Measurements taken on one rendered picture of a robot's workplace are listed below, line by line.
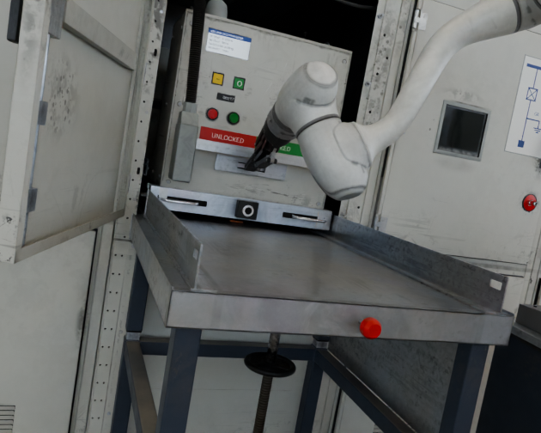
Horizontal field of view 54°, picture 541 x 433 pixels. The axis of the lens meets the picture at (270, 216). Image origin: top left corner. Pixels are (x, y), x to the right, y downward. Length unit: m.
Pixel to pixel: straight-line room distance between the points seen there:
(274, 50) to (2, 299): 0.95
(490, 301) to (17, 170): 0.82
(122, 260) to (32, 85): 0.73
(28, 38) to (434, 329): 0.77
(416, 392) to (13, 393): 0.98
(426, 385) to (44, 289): 0.93
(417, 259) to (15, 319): 0.98
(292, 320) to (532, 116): 1.31
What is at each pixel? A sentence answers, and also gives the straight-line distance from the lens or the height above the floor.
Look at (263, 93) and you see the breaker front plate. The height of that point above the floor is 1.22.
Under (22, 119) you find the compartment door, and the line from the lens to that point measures 0.82.
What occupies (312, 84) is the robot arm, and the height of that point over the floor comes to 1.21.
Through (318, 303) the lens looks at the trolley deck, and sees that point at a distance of 0.84.
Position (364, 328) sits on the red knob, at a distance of 0.84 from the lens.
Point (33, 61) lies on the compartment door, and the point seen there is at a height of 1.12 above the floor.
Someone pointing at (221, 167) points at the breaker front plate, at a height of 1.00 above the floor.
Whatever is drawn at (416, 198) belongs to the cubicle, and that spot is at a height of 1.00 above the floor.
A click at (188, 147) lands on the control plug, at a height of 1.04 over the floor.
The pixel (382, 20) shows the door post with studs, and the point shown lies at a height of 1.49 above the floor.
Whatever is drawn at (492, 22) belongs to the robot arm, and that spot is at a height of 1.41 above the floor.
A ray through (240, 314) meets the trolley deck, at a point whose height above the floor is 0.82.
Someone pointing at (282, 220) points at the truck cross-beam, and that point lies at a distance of 1.55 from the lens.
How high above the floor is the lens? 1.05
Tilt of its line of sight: 6 degrees down
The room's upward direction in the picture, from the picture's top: 10 degrees clockwise
